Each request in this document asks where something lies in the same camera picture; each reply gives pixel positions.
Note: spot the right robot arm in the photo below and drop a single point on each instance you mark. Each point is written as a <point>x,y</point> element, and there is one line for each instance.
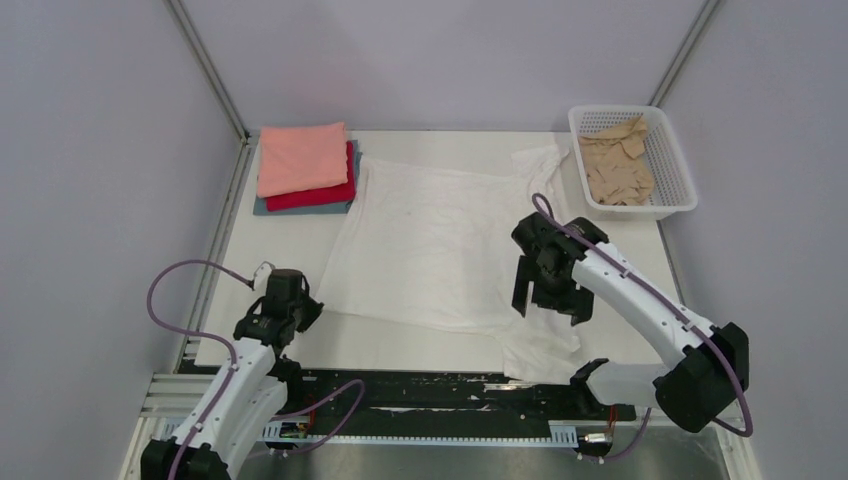
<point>703,369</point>

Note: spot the white t-shirt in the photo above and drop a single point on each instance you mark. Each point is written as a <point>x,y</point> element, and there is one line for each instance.
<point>432,247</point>

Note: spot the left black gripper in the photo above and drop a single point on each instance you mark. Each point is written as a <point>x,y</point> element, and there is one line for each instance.
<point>313,309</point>

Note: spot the right aluminium frame post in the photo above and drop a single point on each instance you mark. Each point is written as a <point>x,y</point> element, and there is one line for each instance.
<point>696,31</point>

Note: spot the white plastic laundry basket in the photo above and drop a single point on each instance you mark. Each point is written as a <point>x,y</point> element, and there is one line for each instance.
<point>674,189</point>

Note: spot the white slotted cable duct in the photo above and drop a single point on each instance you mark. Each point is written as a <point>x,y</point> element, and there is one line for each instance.
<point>560,436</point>

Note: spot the folded red t-shirt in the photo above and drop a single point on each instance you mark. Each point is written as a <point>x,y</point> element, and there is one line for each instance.
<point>331,192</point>

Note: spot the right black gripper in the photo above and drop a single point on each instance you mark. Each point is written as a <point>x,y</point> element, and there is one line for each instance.
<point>529,271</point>

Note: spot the folded teal t-shirt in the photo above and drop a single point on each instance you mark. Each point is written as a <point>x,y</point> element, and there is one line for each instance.
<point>298,209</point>

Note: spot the aluminium frame post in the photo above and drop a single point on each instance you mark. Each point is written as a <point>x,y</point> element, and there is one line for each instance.
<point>191,35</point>
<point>696,31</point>

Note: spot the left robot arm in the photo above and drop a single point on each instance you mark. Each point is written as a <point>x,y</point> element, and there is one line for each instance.
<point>251,386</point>

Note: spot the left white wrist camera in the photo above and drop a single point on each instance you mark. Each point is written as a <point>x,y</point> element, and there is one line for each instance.
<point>261,276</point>

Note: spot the folded salmon pink t-shirt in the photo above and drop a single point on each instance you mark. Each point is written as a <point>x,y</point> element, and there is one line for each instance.
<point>294,159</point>

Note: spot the left aluminium frame post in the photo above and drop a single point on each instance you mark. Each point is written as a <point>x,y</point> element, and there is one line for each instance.
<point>191,35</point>

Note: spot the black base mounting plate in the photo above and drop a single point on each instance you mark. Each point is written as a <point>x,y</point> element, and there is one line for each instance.
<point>395,403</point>

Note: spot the beige t-shirt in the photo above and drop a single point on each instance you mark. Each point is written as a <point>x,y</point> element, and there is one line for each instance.
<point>614,164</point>

